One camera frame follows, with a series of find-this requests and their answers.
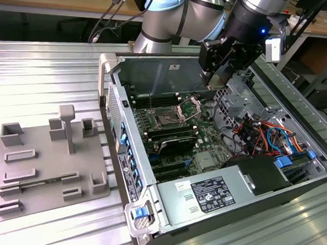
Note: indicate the silver square CPU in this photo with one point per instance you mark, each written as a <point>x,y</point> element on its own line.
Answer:
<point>220,80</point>

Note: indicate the open grey PC case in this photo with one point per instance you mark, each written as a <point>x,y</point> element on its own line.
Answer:
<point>155,74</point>

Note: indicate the silver perforated drive cage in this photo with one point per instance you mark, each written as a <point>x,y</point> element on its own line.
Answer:
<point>231,104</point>

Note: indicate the black CPU socket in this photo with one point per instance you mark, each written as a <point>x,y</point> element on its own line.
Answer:
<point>166,117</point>

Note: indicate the black installed RAM stick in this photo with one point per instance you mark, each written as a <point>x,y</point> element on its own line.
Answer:
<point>170,128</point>
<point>172,135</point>

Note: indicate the black RAM slot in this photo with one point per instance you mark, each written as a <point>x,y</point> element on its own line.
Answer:
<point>154,94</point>
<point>156,101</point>

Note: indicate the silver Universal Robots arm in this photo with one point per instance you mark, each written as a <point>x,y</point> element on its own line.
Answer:
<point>203,16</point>

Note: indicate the black graphics card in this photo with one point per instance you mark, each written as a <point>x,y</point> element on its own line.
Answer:
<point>176,146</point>

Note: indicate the grey plastic parts rack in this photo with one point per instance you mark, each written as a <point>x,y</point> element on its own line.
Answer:
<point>53,160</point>

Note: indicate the green RAM stick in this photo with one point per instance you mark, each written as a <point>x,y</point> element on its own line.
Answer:
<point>51,180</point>

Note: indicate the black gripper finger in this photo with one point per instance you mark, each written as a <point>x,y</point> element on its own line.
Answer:
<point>245,56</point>
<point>210,56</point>

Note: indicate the black plastic shroud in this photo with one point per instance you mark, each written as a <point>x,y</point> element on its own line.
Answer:
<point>260,173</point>

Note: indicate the silver chipset heatsink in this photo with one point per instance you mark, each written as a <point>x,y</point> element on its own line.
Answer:
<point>205,159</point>

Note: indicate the green motherboard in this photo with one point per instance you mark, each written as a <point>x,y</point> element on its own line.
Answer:
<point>210,136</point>

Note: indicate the blue case latch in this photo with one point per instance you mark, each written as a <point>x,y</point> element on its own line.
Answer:
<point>140,212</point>

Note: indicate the wooden desk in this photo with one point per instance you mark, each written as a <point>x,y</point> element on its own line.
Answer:
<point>71,3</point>

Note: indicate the silver power supply unit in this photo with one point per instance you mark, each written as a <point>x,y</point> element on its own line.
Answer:
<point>175,203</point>

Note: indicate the black expansion slot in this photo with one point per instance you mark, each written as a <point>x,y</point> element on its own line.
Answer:
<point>170,164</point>
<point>173,172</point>

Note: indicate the thin metal locking lever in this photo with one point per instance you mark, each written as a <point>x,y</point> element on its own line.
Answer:
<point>151,101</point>

